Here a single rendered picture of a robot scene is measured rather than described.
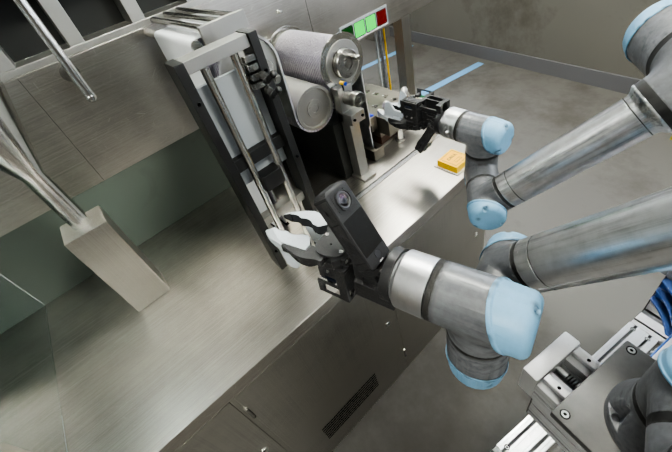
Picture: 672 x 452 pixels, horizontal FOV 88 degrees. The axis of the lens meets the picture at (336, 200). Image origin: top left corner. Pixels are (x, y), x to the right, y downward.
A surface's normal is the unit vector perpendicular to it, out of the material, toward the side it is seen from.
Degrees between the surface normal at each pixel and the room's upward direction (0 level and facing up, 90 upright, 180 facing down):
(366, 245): 57
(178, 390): 0
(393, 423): 0
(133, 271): 90
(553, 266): 74
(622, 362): 0
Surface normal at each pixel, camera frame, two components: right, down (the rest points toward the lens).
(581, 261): -0.80, 0.31
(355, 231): 0.62, -0.26
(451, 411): -0.22, -0.73
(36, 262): 0.64, 0.40
